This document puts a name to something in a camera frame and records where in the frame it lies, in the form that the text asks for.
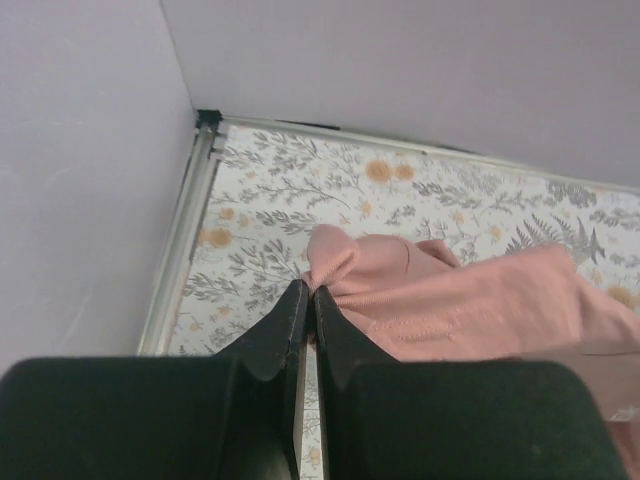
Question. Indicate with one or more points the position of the pink t shirt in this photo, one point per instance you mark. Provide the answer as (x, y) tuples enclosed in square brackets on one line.
[(417, 302)]

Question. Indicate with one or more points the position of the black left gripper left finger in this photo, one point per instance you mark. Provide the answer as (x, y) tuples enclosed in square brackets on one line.
[(232, 415)]

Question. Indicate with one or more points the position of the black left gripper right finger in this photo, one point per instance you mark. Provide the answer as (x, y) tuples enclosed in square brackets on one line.
[(499, 419)]

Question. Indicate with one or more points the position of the aluminium frame rail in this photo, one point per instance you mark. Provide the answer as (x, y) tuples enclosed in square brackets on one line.
[(185, 235)]

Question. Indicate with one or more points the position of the floral patterned table mat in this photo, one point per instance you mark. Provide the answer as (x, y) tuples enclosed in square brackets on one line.
[(446, 293)]

